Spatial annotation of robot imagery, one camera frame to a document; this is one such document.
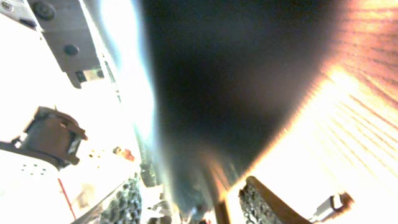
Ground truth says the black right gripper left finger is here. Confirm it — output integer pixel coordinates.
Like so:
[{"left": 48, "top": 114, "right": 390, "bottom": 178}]
[{"left": 72, "top": 174, "right": 142, "bottom": 224}]

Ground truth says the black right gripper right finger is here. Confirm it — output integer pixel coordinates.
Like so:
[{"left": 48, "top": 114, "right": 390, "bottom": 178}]
[{"left": 238, "top": 176, "right": 312, "bottom": 224}]

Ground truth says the black USB charging cable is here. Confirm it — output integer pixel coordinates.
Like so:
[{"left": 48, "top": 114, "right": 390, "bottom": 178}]
[{"left": 309, "top": 192, "right": 355, "bottom": 223}]

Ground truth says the white power strip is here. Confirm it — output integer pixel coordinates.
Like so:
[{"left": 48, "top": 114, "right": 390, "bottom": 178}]
[{"left": 1, "top": 1, "right": 141, "bottom": 223}]

